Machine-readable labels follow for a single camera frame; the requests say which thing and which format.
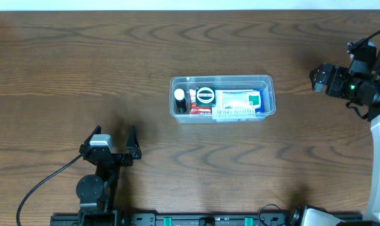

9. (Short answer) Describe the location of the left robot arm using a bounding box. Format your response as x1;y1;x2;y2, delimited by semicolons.
76;126;142;225

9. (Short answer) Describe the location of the right black cable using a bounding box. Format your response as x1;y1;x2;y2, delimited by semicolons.
346;24;380;120

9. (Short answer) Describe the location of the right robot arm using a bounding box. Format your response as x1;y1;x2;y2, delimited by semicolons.
300;38;380;225

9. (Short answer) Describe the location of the red medicine packet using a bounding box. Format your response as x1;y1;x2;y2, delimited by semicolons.
189;89;212;115

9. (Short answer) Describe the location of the dark green square box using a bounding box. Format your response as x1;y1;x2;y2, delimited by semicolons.
196;87;216;107

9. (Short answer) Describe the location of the black mounting rail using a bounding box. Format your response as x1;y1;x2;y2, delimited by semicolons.
50;212;363;226

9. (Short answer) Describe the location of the white green medicine box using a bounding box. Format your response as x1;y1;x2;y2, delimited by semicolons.
216;89;263;111

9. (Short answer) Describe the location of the black cable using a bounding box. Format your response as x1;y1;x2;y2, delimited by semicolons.
16;153;84;226
346;24;380;120

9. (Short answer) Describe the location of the blue white medicine box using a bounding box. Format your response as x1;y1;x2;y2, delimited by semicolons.
212;89;265;120

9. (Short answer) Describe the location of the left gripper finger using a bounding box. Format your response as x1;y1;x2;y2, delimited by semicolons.
126;126;142;159
90;126;102;137

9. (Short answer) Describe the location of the clear plastic container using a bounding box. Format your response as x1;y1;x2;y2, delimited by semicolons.
169;75;276;123

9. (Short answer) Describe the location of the dark bottle white cap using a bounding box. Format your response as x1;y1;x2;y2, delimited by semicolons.
174;89;187;114

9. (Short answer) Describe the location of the left black cable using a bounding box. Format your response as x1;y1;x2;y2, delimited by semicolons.
16;153;84;226

